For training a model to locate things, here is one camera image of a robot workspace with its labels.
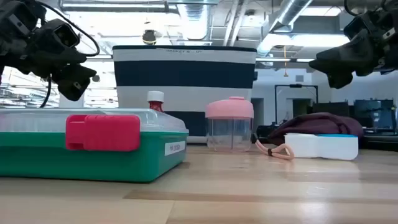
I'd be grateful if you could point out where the folded maroon cloth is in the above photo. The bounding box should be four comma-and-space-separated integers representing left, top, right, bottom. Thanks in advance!
267, 111, 364, 147

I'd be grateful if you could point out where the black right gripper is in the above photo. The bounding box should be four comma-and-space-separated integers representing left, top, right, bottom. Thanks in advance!
308, 18, 398, 90

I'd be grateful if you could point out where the white box with blue top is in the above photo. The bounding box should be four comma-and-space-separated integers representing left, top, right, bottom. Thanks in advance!
284, 133, 359, 161

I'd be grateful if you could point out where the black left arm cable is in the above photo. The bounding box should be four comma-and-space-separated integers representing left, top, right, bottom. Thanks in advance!
35, 0, 101, 108

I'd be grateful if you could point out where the black ceiling lamp yellow ring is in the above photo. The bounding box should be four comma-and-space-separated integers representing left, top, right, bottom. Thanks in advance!
142, 29, 157, 46

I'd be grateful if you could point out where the pink strap with black slider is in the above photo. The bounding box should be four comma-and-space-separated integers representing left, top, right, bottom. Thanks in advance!
251, 133, 295, 161

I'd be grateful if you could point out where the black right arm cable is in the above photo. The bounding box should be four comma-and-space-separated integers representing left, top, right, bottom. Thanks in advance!
343, 0, 359, 17

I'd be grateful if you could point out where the green case with clear lid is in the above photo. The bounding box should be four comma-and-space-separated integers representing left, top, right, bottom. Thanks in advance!
0, 108, 190, 183

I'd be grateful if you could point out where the black metal frame stand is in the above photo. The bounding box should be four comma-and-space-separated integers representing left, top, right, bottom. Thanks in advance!
274, 83, 319, 125

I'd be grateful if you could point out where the silver ceiling air duct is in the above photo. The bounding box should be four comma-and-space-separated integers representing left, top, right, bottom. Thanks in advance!
257, 0, 313, 54

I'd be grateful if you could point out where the white cylindrical container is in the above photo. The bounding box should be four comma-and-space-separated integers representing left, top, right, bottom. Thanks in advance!
58, 92, 85, 110

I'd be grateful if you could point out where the large blue-lit computer monitor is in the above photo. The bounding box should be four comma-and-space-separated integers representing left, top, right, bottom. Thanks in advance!
353, 98, 396, 130

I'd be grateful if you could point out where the clear jar with pink lid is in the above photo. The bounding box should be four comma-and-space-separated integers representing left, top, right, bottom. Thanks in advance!
205, 96, 254, 153

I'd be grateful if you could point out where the dark computer monitor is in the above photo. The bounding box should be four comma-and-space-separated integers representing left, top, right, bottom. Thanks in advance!
312, 101, 351, 118

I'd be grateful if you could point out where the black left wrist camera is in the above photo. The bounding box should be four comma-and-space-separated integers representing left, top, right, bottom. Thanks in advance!
43, 18, 81, 50

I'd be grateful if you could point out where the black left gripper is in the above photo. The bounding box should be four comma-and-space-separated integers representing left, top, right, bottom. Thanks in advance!
0, 18, 98, 102

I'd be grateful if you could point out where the navy white striped fabric basket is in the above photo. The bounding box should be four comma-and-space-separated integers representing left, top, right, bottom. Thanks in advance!
112, 45, 257, 144

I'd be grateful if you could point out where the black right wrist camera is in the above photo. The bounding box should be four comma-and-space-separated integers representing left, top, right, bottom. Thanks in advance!
343, 11, 379, 40

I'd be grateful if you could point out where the yellow hanging ceiling cord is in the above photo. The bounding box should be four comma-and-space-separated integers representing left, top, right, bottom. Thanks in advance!
282, 45, 289, 78

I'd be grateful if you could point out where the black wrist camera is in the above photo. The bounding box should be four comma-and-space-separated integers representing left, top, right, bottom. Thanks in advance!
343, 11, 379, 40
43, 18, 81, 50

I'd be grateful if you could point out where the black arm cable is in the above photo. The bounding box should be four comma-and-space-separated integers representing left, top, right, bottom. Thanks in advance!
35, 0, 101, 108
343, 0, 359, 17

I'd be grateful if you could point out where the red bottle with white cap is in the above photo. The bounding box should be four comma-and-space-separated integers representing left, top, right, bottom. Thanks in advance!
146, 90, 165, 113

